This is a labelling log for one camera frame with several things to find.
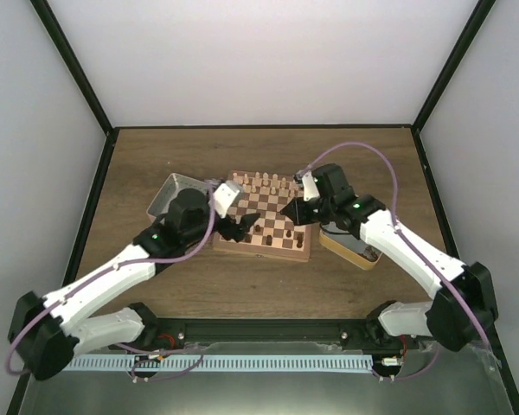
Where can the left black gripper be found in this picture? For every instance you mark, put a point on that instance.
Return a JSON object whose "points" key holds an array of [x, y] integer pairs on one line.
{"points": [[246, 221]]}

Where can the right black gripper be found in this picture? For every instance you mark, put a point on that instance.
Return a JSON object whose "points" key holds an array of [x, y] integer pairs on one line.
{"points": [[298, 218]]}

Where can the yellow rimmed metal tin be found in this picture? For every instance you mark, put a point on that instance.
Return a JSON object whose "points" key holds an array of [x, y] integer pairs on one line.
{"points": [[347, 247]]}

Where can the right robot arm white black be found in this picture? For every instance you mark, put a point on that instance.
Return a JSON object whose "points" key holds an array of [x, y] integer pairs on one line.
{"points": [[462, 304]]}

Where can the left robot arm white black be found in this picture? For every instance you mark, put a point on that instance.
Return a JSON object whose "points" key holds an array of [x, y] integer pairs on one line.
{"points": [[48, 332]]}

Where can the wooden chess board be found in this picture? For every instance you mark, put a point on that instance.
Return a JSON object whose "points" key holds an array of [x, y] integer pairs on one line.
{"points": [[268, 201]]}

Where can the pink rimmed metal tin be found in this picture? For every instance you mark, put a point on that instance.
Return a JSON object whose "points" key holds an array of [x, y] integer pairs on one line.
{"points": [[169, 190]]}

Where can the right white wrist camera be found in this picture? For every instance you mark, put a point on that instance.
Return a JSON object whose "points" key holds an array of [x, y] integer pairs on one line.
{"points": [[308, 184]]}

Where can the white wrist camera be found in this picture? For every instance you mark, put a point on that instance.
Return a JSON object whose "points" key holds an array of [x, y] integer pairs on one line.
{"points": [[225, 195], [308, 184]]}

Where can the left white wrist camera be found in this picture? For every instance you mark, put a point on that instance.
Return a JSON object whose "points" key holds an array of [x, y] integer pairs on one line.
{"points": [[225, 195]]}

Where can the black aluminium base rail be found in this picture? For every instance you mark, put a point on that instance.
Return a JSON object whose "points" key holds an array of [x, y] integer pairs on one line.
{"points": [[259, 330]]}

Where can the light blue slotted cable duct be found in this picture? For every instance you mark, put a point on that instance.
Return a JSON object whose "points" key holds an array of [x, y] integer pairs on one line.
{"points": [[210, 363]]}

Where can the black enclosure frame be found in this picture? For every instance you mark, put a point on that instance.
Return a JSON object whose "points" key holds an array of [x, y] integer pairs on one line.
{"points": [[53, 27]]}

